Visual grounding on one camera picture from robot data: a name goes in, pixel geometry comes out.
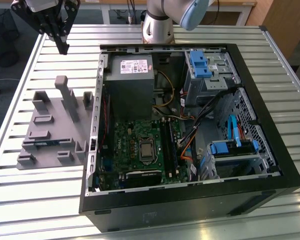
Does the black mesh waste bin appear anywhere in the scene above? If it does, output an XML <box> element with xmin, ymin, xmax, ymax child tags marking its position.
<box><xmin>0</xmin><ymin>8</ymin><xmax>20</xmax><ymax>68</ymax></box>

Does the hard disk in blue carrier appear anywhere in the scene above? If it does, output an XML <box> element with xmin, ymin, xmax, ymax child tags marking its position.
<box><xmin>209</xmin><ymin>139</ymin><xmax>260</xmax><ymax>158</ymax></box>

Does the metal disk bay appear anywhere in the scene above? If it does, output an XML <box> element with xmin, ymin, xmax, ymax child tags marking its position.
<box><xmin>198</xmin><ymin>142</ymin><xmax>277</xmax><ymax>180</ymax></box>

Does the black wire bundle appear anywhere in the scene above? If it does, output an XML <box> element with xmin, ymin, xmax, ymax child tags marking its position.
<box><xmin>178</xmin><ymin>87</ymin><xmax>238</xmax><ymax>147</ymax></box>

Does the yellow wire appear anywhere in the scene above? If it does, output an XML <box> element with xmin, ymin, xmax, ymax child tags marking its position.
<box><xmin>152</xmin><ymin>71</ymin><xmax>176</xmax><ymax>109</ymax></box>

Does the green motherboard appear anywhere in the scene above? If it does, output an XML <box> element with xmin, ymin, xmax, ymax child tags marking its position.
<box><xmin>94</xmin><ymin>118</ymin><xmax>191</xmax><ymax>191</ymax></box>

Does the orange wire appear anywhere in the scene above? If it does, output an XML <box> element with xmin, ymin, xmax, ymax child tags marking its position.
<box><xmin>180</xmin><ymin>142</ymin><xmax>195</xmax><ymax>161</ymax></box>

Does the black graphics card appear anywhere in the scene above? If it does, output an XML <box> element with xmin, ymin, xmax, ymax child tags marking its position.
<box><xmin>124</xmin><ymin>169</ymin><xmax>163</xmax><ymax>188</ymax></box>

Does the grey power supply unit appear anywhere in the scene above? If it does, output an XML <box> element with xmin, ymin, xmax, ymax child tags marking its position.
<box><xmin>103</xmin><ymin>54</ymin><xmax>156</xmax><ymax>121</ymax></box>

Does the metal drive cage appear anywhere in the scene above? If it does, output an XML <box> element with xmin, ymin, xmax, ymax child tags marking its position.
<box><xmin>184</xmin><ymin>49</ymin><xmax>242</xmax><ymax>107</ymax></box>

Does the CPU socket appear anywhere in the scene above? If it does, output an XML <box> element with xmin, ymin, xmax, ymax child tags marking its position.
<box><xmin>136</xmin><ymin>136</ymin><xmax>158</xmax><ymax>165</ymax></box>

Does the blue flat data wire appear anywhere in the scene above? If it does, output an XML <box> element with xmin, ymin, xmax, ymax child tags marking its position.
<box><xmin>228</xmin><ymin>114</ymin><xmax>242</xmax><ymax>147</ymax></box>

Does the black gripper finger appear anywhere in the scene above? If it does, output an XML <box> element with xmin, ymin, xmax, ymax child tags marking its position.
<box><xmin>59</xmin><ymin>0</ymin><xmax>81</xmax><ymax>55</ymax></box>
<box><xmin>10</xmin><ymin>0</ymin><xmax>66</xmax><ymax>55</ymax></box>

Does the blue RAM stick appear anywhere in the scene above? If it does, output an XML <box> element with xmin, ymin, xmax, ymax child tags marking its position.
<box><xmin>33</xmin><ymin>140</ymin><xmax>61</xmax><ymax>147</ymax></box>

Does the black PC case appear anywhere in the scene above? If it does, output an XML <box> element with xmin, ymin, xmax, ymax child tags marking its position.
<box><xmin>78</xmin><ymin>42</ymin><xmax>300</xmax><ymax>233</ymax></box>

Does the blue plastic drive latch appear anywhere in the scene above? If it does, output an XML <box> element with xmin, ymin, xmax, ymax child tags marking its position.
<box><xmin>189</xmin><ymin>50</ymin><xmax>213</xmax><ymax>78</ymax></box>

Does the grey parts rack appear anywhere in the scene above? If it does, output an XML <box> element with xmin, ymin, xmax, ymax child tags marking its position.
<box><xmin>16</xmin><ymin>74</ymin><xmax>95</xmax><ymax>171</ymax></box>

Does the wooden cabinet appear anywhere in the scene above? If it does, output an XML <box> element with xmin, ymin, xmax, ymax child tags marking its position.
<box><xmin>261</xmin><ymin>0</ymin><xmax>300</xmax><ymax>60</ymax></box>

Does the red wire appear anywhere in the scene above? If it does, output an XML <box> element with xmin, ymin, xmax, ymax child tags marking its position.
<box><xmin>101</xmin><ymin>96</ymin><xmax>110</xmax><ymax>148</ymax></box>

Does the silver CPU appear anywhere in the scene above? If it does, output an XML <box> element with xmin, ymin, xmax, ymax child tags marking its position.
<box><xmin>139</xmin><ymin>142</ymin><xmax>154</xmax><ymax>158</ymax></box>

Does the white frame desk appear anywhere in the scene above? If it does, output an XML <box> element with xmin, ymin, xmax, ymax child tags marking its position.
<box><xmin>99</xmin><ymin>0</ymin><xmax>257</xmax><ymax>26</ymax></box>

